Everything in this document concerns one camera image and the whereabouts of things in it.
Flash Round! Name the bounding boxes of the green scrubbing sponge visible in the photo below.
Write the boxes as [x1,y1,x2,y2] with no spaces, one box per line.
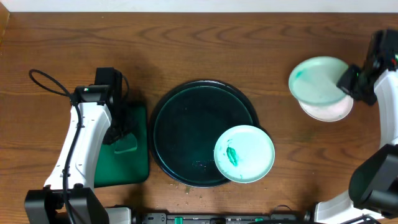
[114,133,138,154]

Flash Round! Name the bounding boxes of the white plate with green stain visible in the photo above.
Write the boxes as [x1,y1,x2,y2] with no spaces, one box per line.
[298,96,354,122]

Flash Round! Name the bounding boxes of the mint green plate top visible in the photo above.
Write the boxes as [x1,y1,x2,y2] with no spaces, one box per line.
[289,56,348,106]

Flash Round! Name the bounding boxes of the mint green plate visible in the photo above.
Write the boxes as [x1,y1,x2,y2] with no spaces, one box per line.
[213,125,275,184]
[289,56,348,106]

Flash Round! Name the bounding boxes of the black rectangular water tray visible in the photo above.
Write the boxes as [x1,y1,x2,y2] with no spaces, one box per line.
[95,104,149,188]

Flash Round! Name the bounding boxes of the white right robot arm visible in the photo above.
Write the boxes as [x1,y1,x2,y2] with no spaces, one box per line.
[313,69,397,223]

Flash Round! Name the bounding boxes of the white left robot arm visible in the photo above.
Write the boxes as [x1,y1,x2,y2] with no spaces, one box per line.
[24,84,134,223]

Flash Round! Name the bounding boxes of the round black serving tray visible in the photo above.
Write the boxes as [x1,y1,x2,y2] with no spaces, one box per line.
[148,80,260,188]

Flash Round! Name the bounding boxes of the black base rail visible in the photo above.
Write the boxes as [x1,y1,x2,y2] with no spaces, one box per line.
[141,213,310,224]

